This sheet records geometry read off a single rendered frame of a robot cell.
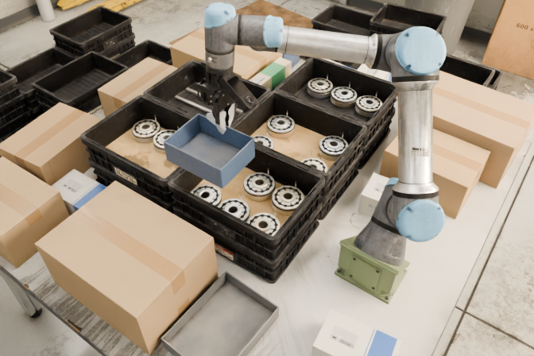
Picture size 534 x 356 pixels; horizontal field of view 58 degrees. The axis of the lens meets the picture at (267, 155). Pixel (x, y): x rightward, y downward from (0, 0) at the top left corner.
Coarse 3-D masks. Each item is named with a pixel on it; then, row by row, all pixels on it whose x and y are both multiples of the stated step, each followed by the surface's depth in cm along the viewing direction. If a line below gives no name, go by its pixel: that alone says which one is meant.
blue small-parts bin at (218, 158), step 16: (192, 128) 141; (208, 128) 142; (176, 144) 137; (192, 144) 141; (208, 144) 141; (224, 144) 141; (240, 144) 137; (176, 160) 133; (192, 160) 129; (208, 160) 136; (224, 160) 136; (240, 160) 131; (208, 176) 129; (224, 176) 127
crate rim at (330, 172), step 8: (288, 96) 182; (304, 104) 178; (248, 112) 175; (328, 112) 175; (240, 120) 172; (344, 120) 172; (352, 120) 171; (232, 128) 168; (360, 136) 165; (256, 144) 162; (352, 144) 162; (272, 152) 159; (344, 152) 159; (288, 160) 156; (296, 160) 156; (336, 160) 156; (344, 160) 159; (312, 168) 153; (336, 168) 155; (328, 176) 152
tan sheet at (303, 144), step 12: (264, 132) 182; (300, 132) 182; (312, 132) 182; (276, 144) 177; (288, 144) 177; (300, 144) 177; (312, 144) 177; (288, 156) 172; (300, 156) 172; (312, 156) 172
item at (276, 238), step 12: (276, 156) 158; (300, 168) 153; (168, 180) 149; (324, 180) 150; (180, 192) 146; (312, 192) 146; (204, 204) 142; (300, 204) 142; (228, 216) 139; (240, 228) 138; (252, 228) 136; (288, 228) 138; (264, 240) 135; (276, 240) 133
